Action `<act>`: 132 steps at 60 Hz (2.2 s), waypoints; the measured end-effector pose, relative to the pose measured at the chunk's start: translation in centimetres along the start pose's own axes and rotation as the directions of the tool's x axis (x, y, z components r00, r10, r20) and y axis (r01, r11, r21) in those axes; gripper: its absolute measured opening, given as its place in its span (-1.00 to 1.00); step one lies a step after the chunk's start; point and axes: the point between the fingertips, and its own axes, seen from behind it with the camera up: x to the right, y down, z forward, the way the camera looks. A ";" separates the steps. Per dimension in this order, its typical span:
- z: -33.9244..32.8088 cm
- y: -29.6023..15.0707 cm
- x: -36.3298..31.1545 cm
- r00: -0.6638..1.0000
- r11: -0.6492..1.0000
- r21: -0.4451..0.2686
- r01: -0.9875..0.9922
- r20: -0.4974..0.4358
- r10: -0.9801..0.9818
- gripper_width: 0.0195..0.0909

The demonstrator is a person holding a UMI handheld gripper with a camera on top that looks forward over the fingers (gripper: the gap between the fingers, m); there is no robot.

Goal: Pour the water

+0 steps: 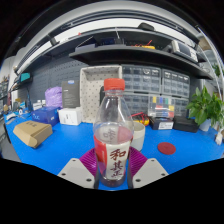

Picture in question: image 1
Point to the black speaker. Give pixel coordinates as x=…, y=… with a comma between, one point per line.
x=101, y=95

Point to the grey small-parts drawer cabinet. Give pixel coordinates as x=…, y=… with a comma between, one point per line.
x=181, y=106
x=176, y=83
x=136, y=103
x=141, y=79

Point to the clear red-capped drink bottle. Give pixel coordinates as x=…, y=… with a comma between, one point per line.
x=113, y=156

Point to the brown cardboard box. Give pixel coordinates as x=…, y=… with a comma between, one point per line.
x=31, y=134

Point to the small white labelled carton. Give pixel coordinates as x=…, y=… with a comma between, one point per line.
x=38, y=105

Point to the dark grey upright box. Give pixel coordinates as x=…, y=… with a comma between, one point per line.
x=70, y=93

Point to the black flat case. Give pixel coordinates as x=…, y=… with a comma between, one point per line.
x=186, y=124

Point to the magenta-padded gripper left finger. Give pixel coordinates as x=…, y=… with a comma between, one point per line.
x=78, y=171

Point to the flat round red coaster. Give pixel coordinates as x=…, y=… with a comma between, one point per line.
x=166, y=148

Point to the grey-white ceramic cup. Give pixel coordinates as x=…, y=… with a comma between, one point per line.
x=139, y=135

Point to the blue carton box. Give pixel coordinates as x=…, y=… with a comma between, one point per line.
x=45, y=116

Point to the white carton box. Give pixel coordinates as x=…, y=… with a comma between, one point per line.
x=70, y=116

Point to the clear organizer case colourful parts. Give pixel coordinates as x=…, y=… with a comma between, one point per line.
x=161, y=106

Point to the yellow multimeter red leads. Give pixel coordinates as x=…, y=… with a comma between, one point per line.
x=141, y=119

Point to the black box white label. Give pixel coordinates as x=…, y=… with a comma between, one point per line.
x=161, y=124

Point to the green potted plant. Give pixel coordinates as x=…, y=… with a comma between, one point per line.
x=206, y=108

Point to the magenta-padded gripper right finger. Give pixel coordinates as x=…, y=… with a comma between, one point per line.
x=148, y=171

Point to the small white adapter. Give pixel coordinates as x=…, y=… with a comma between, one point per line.
x=218, y=138

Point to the black wall shelf unit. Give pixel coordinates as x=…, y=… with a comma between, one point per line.
x=133, y=53

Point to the white pegboard tray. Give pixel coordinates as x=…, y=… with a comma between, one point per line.
x=90, y=96

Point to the purple plastic bag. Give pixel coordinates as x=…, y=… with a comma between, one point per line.
x=53, y=97

